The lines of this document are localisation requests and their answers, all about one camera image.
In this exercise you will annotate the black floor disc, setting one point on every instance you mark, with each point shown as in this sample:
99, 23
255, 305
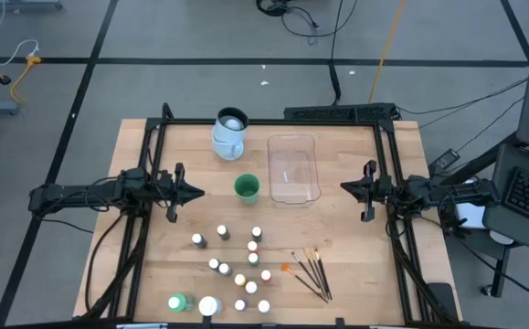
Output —
4, 80

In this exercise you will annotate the dark green acrylic paint bottle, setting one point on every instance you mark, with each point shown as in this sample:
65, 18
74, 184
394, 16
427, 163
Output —
221, 230

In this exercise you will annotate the red acrylic paint bottle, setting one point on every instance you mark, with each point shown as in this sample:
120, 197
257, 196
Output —
266, 275

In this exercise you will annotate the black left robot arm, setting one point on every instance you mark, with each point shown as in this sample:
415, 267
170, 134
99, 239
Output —
72, 194

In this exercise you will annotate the silver bar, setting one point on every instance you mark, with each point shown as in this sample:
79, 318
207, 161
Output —
387, 327
140, 326

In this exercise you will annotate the blue acrylic paint bottle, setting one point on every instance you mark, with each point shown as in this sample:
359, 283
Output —
197, 238

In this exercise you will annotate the paintbrush black bristles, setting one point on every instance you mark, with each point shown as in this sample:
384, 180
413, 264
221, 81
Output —
300, 263

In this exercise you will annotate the black desk leg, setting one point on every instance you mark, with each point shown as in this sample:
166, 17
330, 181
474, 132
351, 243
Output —
501, 274

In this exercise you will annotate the white acrylic paint bottle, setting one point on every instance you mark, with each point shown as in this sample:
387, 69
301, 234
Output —
264, 306
251, 287

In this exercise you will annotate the black flat device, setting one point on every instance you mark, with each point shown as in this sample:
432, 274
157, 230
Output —
442, 297

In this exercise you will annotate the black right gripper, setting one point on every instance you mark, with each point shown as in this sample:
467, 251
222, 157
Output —
383, 192

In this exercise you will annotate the black acrylic paint bottle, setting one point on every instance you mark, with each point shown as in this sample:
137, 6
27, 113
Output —
256, 231

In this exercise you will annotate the green plastic cup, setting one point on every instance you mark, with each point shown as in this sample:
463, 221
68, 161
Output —
247, 188

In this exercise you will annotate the large green paint bottle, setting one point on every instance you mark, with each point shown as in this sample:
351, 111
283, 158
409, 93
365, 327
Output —
175, 302

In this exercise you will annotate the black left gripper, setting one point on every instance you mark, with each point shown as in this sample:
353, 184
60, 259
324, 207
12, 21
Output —
172, 192

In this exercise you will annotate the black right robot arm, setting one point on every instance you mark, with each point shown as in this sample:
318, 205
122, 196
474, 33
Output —
451, 194

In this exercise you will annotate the thin paintbrush silver ferrule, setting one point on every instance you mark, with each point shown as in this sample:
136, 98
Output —
324, 274

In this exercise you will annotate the black power adapter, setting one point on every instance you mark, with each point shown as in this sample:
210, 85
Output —
444, 160

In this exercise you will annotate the white round object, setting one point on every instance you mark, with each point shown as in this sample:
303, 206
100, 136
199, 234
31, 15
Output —
501, 237

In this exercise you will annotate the yellow acrylic paint bottle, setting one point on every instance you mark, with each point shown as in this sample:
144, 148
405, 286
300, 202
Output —
240, 279

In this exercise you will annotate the orange acrylic paint bottle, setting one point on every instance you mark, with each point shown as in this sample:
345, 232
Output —
252, 246

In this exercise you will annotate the fan paintbrush orange bristles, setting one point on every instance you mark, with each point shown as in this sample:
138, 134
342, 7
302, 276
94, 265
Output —
285, 268

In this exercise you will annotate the dark brown acrylic paint bottle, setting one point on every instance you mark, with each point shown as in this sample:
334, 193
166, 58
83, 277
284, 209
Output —
214, 263

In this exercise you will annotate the black power strip box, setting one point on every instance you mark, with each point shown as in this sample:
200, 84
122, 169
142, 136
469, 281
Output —
337, 112

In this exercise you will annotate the white printed box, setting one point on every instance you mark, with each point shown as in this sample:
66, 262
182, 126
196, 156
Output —
472, 217

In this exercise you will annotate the thin paintbrush gold ferrule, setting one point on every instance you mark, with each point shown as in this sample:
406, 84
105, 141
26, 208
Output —
319, 272
313, 269

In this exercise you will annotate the clear plastic bin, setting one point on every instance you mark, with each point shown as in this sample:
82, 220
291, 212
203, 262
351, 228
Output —
291, 169

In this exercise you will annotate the purple acrylic paint bottle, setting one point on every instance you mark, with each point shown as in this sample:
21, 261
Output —
240, 304

